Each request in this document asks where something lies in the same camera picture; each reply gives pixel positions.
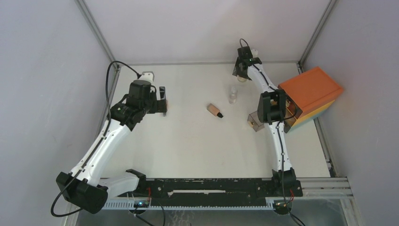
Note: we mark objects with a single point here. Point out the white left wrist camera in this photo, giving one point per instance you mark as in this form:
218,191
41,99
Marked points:
148,76

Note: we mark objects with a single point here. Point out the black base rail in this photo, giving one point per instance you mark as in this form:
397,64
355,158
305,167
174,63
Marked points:
214,192

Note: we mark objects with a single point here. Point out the clear small bottle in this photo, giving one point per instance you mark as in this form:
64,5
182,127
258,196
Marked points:
233,92

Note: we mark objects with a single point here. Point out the beige foundation tube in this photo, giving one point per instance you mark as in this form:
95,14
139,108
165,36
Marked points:
214,110

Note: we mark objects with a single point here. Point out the orange clear drawer organizer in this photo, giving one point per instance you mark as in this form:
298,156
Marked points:
308,95

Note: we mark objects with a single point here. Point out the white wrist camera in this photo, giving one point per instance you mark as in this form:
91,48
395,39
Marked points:
254,52
148,76

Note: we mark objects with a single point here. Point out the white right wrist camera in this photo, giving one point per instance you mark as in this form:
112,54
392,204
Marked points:
254,52

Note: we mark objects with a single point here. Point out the round beige powder jar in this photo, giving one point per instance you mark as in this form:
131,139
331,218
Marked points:
240,79

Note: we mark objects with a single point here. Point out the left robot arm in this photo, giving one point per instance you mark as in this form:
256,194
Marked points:
168,121

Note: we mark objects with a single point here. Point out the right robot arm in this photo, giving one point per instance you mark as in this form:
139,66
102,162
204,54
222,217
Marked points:
271,112

